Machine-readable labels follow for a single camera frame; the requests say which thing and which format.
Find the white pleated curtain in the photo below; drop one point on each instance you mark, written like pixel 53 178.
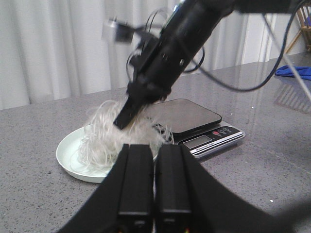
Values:
pixel 54 49

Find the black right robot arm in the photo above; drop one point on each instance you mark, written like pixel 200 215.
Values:
pixel 214 11

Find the black digital kitchen scale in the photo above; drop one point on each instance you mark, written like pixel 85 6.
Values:
pixel 201 130

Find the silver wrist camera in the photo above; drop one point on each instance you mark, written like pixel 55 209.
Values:
pixel 115 31

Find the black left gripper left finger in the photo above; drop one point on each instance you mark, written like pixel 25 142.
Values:
pixel 123 202

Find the light green round plate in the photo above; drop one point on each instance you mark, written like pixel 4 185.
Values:
pixel 68 157

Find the white vermicelli noodle bundle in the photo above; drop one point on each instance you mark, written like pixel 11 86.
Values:
pixel 103 140

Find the wooden chair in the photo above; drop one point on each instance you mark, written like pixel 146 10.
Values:
pixel 304 18

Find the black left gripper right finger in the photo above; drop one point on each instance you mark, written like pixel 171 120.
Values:
pixel 189 200

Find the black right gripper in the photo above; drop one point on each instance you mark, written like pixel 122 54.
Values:
pixel 179 42

